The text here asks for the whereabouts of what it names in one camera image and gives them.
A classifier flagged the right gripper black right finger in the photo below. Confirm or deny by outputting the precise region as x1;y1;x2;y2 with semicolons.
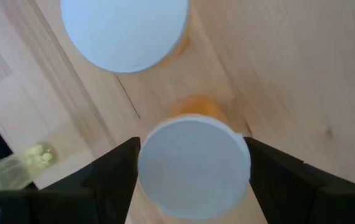
243;136;355;224

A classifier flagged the small clear green pill bottle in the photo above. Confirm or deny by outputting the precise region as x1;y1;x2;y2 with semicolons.
0;141;60;192

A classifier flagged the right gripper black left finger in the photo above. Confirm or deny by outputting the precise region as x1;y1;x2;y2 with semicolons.
29;136;142;224

